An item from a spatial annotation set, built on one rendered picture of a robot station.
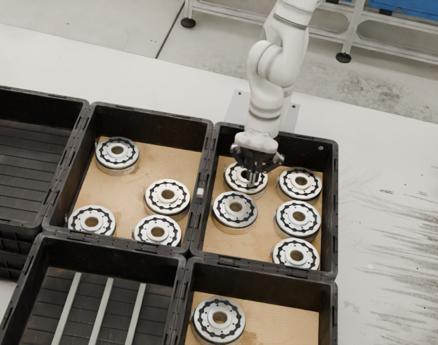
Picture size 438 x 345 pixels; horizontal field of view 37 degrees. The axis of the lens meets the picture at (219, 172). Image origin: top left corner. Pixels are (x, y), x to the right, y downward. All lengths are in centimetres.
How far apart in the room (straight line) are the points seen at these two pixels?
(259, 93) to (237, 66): 193
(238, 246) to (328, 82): 193
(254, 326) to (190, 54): 214
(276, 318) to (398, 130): 87
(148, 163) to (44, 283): 40
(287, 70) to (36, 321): 69
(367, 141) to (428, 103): 142
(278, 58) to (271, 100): 10
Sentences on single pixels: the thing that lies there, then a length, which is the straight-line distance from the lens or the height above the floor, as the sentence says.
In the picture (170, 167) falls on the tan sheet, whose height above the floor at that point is 83.
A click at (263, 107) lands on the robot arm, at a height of 111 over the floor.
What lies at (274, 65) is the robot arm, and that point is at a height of 122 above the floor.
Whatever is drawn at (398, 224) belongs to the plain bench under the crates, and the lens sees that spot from 176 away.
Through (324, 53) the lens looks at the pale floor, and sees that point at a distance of 346.
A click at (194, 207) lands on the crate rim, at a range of 137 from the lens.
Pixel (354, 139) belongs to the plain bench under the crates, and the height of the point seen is 70.
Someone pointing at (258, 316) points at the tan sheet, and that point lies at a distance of 135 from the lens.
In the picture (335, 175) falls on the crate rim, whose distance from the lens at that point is 149.
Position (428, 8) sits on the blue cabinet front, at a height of 38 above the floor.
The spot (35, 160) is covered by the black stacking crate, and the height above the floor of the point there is 83.
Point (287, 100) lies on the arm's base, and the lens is 166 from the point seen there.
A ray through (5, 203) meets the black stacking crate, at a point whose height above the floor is 83.
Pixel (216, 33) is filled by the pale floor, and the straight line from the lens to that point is 345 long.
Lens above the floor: 198
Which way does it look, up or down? 47 degrees down
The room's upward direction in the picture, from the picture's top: 9 degrees clockwise
